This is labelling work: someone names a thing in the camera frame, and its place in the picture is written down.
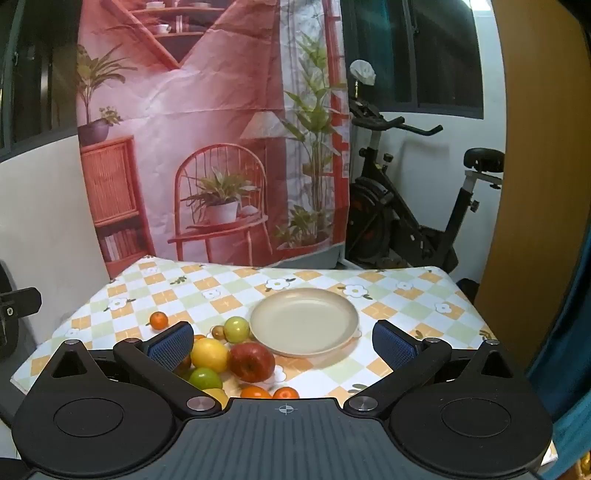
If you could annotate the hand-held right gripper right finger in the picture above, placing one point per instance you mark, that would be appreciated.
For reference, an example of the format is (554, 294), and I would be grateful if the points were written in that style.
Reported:
(392, 346)

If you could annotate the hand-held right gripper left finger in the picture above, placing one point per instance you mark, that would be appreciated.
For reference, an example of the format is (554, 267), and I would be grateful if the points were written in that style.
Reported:
(171, 345)

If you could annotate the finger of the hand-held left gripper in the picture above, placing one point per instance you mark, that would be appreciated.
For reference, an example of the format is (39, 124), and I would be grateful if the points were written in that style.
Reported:
(23, 301)

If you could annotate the large yellow lemon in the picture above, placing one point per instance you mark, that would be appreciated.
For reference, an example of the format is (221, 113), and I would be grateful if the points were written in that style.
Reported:
(210, 354)

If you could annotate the beige round plate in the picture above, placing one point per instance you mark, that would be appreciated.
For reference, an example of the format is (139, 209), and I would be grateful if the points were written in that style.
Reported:
(304, 321)

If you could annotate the bright green apple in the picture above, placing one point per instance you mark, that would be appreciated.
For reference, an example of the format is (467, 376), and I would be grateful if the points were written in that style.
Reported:
(205, 378)

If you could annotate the checkered floral tablecloth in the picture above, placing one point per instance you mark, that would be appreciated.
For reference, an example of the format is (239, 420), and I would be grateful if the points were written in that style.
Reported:
(406, 300)

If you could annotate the small brown fruit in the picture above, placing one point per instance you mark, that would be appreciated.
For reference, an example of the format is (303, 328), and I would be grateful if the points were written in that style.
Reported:
(218, 331)

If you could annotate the pale green apple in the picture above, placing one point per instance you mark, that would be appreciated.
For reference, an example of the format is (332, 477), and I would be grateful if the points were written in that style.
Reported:
(237, 328)

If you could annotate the yellow citrus fruit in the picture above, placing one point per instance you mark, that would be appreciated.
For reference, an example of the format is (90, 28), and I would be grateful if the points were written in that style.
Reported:
(217, 397)

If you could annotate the bright red apple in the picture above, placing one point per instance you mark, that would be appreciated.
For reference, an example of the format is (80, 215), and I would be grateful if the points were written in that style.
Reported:
(251, 361)

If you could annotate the black exercise bike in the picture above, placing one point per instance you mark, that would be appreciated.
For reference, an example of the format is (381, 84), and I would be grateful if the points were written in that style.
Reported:
(383, 217)

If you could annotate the teal curtain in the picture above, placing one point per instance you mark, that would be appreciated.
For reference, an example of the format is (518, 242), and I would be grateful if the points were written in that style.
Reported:
(568, 346)

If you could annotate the wooden panel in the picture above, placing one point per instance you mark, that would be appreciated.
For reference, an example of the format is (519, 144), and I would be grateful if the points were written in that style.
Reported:
(545, 184)

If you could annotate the dark framed window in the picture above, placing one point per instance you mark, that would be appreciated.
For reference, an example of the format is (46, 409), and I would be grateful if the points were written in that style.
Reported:
(37, 69)
(438, 55)

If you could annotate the printed room backdrop cloth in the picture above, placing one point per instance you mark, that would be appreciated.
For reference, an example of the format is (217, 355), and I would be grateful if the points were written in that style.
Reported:
(207, 92)

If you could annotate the white bag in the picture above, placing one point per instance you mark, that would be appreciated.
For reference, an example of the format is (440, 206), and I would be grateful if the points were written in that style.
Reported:
(362, 71)

